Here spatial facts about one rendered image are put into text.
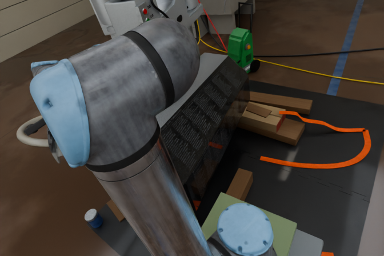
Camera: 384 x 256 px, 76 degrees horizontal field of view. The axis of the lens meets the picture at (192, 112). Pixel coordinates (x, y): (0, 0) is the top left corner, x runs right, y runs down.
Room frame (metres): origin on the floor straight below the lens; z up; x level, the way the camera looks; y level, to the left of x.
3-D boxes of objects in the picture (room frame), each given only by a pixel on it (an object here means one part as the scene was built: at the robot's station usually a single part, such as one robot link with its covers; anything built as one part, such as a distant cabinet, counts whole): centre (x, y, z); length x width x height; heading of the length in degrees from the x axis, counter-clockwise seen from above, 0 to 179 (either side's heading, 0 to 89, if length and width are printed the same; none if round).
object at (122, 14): (1.60, 0.13, 1.32); 0.36 x 0.22 x 0.45; 147
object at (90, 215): (1.21, 1.00, 0.08); 0.10 x 0.10 x 0.13
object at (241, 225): (0.33, -0.05, 1.07); 0.17 x 0.15 x 0.18; 121
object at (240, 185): (1.13, -0.20, 0.07); 0.30 x 0.12 x 0.12; 140
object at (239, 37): (2.94, -0.83, 0.43); 0.35 x 0.35 x 0.87; 29
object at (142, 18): (1.41, 0.12, 1.38); 0.08 x 0.03 x 0.28; 147
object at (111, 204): (1.29, 0.83, 0.02); 0.25 x 0.10 x 0.01; 33
